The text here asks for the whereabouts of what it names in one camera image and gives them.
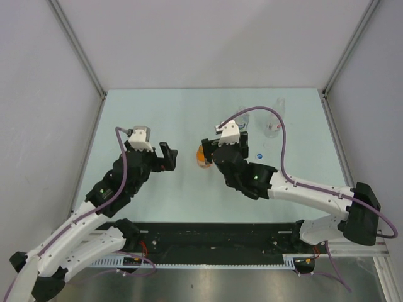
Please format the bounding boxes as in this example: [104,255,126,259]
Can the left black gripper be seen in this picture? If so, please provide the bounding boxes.
[125,140,176,194]

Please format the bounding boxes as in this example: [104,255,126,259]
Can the small orange juice bottle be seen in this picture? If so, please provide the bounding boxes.
[196,145,212,169]

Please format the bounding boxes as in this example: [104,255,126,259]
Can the blue labeled water bottle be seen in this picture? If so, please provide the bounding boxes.
[234,112,249,132]

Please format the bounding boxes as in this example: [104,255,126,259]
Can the clear unlabeled plastic bottle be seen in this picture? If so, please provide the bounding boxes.
[264,97,285,138]

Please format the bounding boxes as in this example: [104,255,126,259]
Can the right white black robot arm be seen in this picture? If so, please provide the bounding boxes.
[201,132,381,252]

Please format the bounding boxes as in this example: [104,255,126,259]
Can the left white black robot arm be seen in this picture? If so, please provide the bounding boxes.
[4,142,178,301]

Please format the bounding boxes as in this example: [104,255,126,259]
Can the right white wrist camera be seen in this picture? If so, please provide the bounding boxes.
[215,120,241,147]

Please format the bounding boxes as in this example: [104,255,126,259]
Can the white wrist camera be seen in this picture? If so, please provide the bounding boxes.
[128,126,154,152]
[215,120,241,147]

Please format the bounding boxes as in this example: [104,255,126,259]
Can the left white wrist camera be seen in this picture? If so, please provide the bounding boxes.
[128,126,154,152]

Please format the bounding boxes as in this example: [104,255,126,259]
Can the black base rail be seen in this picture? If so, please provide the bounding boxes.
[134,222,319,256]

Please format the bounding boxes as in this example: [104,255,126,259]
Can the slotted cable duct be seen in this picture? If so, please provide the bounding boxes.
[89,253,316,273]

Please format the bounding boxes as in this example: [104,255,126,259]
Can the left aluminium frame post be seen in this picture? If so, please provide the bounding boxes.
[46,0,106,99]

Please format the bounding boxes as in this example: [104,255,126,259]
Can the aluminium frame post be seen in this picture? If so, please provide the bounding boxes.
[46,0,106,99]
[321,0,382,97]

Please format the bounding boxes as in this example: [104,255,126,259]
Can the right aluminium frame post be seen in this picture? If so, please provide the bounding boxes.
[321,0,382,97]

